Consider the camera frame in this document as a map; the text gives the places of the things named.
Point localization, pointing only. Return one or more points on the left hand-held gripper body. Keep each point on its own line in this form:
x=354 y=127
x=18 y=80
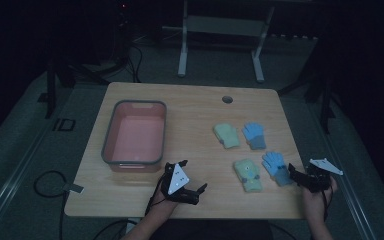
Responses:
x=177 y=180

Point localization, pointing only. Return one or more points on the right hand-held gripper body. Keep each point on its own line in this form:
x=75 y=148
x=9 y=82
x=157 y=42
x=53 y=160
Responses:
x=316 y=180

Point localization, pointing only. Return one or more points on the blue glove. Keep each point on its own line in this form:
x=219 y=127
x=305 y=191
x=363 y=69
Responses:
x=275 y=166
x=254 y=133

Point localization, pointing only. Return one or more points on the green glove with print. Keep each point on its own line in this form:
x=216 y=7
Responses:
x=248 y=175

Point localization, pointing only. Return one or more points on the pink basin with grey rim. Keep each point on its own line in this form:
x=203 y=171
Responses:
x=136 y=143

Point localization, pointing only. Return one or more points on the plain green glove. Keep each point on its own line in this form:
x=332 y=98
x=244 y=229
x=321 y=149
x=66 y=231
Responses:
x=226 y=135

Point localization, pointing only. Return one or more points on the person's right hand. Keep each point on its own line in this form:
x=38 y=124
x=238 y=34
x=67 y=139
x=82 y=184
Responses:
x=316 y=205

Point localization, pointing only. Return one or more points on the person's left hand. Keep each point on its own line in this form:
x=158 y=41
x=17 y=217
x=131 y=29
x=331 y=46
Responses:
x=163 y=207

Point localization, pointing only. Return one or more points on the person's dark clothing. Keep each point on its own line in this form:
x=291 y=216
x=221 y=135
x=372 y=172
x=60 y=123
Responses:
x=213 y=230

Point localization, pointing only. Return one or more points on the white table leg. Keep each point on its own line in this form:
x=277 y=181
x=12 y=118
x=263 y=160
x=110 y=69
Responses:
x=132 y=226

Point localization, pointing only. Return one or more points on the black stand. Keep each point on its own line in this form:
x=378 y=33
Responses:
x=50 y=90
x=325 y=100

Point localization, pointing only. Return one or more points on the grey tape tag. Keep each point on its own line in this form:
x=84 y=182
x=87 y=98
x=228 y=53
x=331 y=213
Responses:
x=73 y=188

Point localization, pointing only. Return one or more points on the dark equipment tower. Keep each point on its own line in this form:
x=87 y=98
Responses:
x=122 y=30

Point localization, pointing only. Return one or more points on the metal floor rail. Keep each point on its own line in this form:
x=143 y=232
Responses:
x=351 y=196
x=13 y=181

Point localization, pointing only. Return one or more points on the white metal stand frame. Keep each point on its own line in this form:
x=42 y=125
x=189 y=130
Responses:
x=221 y=26

